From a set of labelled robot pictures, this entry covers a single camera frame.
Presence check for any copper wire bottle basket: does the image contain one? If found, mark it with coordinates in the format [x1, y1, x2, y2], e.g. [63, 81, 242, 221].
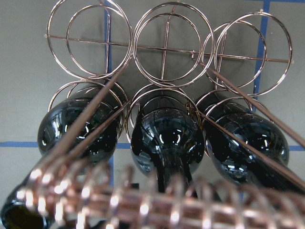
[18, 0, 305, 229]

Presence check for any dark wine bottle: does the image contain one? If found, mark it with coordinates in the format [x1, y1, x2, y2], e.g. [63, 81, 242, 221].
[0, 82, 121, 229]
[128, 88, 204, 193]
[196, 90, 305, 194]

